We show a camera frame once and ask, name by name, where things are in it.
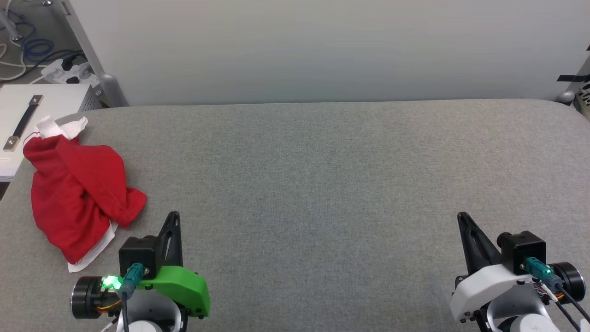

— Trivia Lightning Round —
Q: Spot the black power cable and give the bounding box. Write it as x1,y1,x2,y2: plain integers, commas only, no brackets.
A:
27,50,89,70

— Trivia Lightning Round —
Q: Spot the blue coiled cable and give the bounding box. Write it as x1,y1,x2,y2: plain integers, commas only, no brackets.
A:
19,22,56,63

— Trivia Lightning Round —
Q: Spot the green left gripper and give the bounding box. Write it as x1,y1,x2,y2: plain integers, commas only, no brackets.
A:
134,211,211,320

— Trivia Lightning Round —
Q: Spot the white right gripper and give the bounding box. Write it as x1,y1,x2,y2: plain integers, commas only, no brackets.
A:
449,212,537,323

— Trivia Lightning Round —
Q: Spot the white cable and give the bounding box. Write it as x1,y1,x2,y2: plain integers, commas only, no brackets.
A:
0,42,29,83

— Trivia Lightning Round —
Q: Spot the black cabinet handle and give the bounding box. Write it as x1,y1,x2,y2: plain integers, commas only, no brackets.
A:
3,95,44,152

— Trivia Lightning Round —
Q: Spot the white power strip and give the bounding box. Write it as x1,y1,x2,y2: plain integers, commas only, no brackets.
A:
41,59,100,88

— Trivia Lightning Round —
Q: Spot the white metal cabinet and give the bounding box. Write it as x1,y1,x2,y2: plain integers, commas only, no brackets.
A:
0,84,103,183

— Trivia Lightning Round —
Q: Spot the red and white shirt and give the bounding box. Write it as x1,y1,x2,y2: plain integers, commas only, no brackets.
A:
23,115,147,273

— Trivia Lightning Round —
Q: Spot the black cable with teal plug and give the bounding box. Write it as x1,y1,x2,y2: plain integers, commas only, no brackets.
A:
119,262,150,332
525,257,590,323

